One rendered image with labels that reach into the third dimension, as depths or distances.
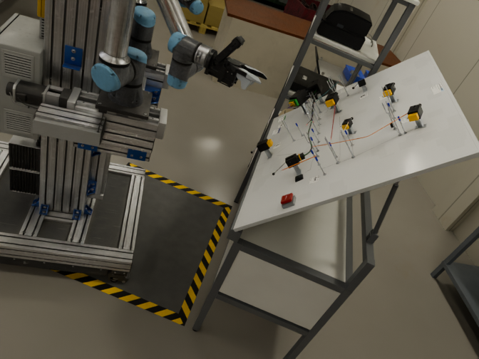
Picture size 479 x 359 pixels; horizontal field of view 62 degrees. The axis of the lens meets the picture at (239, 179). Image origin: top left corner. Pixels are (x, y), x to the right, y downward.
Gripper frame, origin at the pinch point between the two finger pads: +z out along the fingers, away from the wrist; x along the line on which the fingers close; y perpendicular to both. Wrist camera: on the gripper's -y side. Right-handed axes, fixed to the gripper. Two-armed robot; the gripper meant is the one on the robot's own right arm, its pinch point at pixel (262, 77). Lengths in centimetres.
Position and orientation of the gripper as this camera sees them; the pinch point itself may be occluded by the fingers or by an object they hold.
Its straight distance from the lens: 142.5
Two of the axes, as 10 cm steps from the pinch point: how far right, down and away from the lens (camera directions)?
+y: -3.7, 8.0, 4.8
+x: -2.9, 4.0, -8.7
